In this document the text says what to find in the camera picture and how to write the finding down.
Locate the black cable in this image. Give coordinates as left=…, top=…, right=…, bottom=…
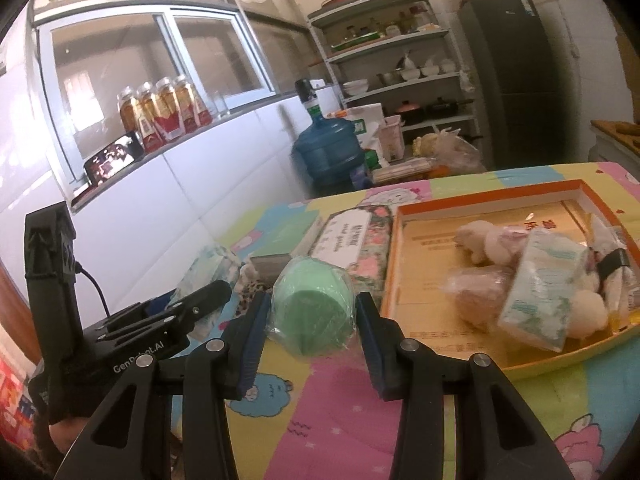
left=74, top=261, right=110, bottom=319

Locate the leopard print cloth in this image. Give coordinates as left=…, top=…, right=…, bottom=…
left=234, top=276, right=267, bottom=319

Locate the white and green tissue pack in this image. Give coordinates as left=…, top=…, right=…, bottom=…
left=171, top=244, right=242, bottom=342
left=499, top=229, right=590, bottom=352

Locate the orange drink bottle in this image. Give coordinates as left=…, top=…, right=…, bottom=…
left=175, top=74, right=214, bottom=133
left=136, top=81, right=171, bottom=147
left=116, top=85, right=151, bottom=155
left=155, top=77, right=192, bottom=138

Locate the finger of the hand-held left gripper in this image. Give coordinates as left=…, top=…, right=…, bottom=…
left=107, top=280, right=232, bottom=330
left=97, top=309, right=201, bottom=357

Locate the clear bag of vegetables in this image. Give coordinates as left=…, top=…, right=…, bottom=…
left=411, top=126, right=489, bottom=177

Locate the white sack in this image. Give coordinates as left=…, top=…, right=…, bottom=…
left=344, top=103, right=387, bottom=152

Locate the black water pump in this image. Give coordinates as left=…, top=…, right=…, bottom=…
left=294, top=78, right=324, bottom=117

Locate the black smartphone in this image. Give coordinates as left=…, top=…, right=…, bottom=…
left=83, top=131, right=144, bottom=187

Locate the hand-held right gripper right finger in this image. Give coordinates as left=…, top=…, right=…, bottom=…
left=355, top=292, right=576, bottom=480

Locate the orange rimmed cardboard box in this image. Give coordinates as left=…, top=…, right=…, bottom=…
left=380, top=178, right=640, bottom=382

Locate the white metal shelf rack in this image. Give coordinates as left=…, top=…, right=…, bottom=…
left=305, top=0, right=482, bottom=162

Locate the red printed box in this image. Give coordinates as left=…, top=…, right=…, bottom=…
left=0, top=347, right=37, bottom=453

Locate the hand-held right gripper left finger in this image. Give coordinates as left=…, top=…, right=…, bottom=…
left=52, top=290, right=271, bottom=480

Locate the red lidded pot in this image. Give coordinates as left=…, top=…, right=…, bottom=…
left=394, top=100, right=427, bottom=124

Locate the plush bear with pink dress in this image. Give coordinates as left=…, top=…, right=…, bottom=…
left=454, top=219, right=536, bottom=267

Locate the blue water jug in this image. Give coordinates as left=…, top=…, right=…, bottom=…
left=291, top=110, right=367, bottom=187

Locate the wooden counter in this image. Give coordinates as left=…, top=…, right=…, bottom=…
left=589, top=118, right=640, bottom=162

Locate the mint green carton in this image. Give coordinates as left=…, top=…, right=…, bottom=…
left=249, top=214, right=324, bottom=292

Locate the black wok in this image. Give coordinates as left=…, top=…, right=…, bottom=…
left=426, top=98, right=474, bottom=117

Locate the floral tissue pack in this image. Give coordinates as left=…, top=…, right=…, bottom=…
left=311, top=204, right=397, bottom=297

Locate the dark grey fridge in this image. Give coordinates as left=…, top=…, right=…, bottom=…
left=458, top=0, right=567, bottom=169

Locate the sliding window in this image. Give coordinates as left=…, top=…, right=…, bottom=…
left=31, top=6, right=312, bottom=197

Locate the green tray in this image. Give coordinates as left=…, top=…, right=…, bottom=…
left=329, top=30, right=382, bottom=52

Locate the green towel roll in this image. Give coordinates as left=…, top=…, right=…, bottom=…
left=266, top=255, right=359, bottom=359

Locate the white plush toy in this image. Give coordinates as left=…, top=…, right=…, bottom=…
left=569, top=289, right=611, bottom=342

